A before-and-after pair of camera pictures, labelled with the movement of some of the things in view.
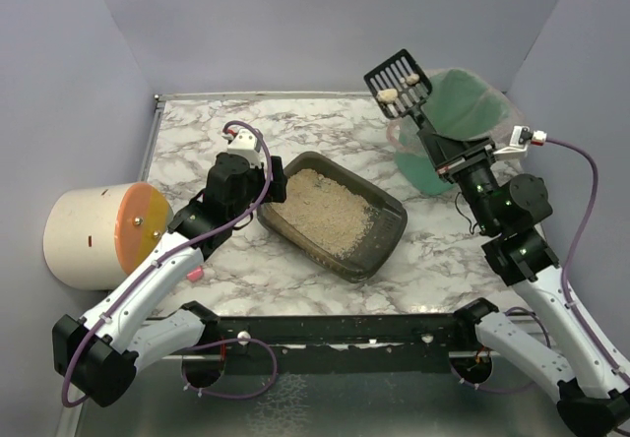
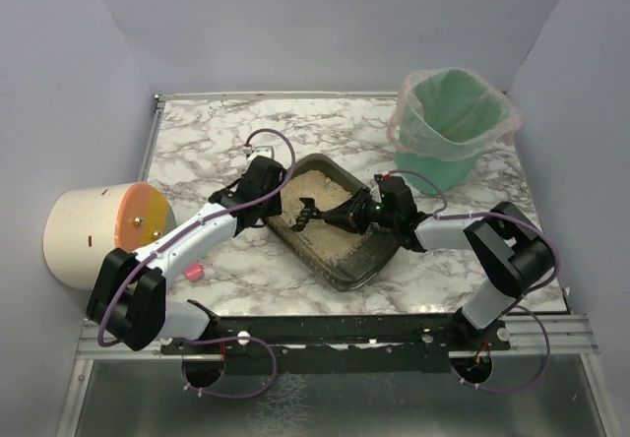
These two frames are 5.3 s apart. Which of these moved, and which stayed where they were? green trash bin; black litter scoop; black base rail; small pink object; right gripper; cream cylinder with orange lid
Moved: right gripper; black litter scoop
Stayed: small pink object; cream cylinder with orange lid; green trash bin; black base rail
